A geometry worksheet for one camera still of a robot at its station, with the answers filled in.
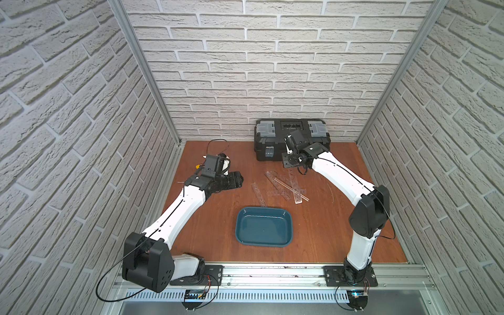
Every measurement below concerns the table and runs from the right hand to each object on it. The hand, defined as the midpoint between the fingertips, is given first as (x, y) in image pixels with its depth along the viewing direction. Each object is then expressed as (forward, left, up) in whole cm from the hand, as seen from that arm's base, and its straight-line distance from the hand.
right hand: (291, 158), depth 88 cm
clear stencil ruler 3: (-5, -3, -15) cm, 16 cm away
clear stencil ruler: (-9, +16, -17) cm, 25 cm away
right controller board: (-53, -18, -19) cm, 59 cm away
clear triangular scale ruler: (-7, -2, -17) cm, 18 cm away
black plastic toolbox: (+18, +8, -1) cm, 20 cm away
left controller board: (-48, +42, -21) cm, 67 cm away
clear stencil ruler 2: (-7, +3, -18) cm, 19 cm away
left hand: (-8, +24, 0) cm, 25 cm away
